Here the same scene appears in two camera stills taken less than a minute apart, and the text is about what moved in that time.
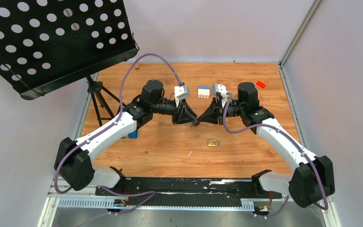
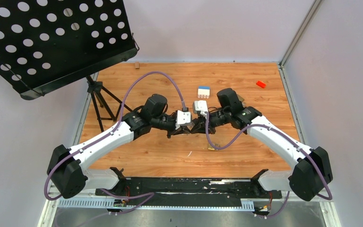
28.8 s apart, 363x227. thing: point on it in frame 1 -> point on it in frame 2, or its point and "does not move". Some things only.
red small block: x=261 y=84 does not move
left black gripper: x=184 y=114 -> x=182 y=130
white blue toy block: x=203 y=91 does not move
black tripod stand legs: x=97 y=87 does not move
